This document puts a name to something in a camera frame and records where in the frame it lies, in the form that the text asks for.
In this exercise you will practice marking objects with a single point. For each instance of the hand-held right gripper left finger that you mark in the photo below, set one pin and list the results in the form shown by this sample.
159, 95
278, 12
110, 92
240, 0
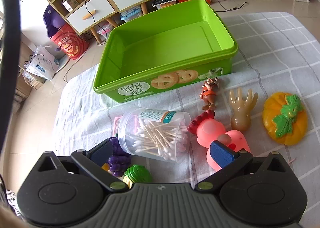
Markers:
101, 154

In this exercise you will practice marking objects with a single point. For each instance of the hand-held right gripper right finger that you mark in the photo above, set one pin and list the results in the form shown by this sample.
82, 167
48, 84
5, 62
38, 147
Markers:
222, 154

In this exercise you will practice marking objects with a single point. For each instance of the pink rubber toy animal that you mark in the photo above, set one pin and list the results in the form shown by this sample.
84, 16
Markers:
212, 130

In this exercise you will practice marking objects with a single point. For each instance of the green spiky toy fruit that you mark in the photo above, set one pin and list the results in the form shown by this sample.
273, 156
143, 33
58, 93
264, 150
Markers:
137, 174

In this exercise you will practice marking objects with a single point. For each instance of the clear cotton swab jar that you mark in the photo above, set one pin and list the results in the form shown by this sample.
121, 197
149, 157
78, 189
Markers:
150, 132

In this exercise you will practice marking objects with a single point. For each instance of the orange toy pumpkin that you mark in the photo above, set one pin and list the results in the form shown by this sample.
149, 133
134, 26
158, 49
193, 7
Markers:
272, 110

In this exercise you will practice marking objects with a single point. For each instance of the green plastic box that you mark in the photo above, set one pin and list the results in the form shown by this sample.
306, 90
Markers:
162, 50

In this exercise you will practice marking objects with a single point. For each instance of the purple toy grapes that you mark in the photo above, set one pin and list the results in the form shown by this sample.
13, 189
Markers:
117, 163

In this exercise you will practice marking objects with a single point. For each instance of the pink card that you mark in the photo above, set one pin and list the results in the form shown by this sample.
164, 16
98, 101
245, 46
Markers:
117, 124

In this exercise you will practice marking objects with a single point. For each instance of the tan rubber hand toy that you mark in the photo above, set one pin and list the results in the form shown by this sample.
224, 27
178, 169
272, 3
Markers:
240, 117

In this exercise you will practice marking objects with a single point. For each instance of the brown toy figurine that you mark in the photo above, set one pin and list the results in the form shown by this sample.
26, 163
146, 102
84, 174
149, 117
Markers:
208, 92

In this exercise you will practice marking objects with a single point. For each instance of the round white base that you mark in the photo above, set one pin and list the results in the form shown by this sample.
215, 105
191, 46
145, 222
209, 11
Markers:
62, 64

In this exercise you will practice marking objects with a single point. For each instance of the wooden desk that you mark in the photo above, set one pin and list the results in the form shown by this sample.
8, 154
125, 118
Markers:
27, 85

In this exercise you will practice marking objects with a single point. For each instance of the white paper bag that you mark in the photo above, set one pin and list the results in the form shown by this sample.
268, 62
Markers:
41, 64

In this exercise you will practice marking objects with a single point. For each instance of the grey checked blanket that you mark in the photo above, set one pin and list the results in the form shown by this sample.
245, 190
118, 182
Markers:
275, 55

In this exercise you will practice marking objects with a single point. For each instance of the red printed bucket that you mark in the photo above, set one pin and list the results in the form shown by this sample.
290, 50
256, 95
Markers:
68, 44

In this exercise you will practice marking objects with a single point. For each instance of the clear box with pink contents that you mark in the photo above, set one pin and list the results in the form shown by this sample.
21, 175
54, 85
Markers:
106, 32

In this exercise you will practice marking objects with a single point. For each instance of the small white cabinet drawer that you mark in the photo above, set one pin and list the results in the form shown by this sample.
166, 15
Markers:
82, 21

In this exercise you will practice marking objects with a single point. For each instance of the purple plastic basin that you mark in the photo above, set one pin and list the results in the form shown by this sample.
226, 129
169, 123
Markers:
51, 20

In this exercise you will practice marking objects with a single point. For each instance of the clear box with blue lid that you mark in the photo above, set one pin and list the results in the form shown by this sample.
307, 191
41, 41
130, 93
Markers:
131, 14

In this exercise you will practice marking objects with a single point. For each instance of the small cardboard box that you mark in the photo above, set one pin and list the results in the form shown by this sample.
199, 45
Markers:
70, 2

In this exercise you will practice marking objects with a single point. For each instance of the clear storage box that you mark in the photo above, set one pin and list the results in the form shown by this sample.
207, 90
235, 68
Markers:
170, 7

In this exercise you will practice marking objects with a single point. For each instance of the black electronic device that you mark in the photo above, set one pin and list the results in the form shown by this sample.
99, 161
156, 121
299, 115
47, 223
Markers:
165, 0

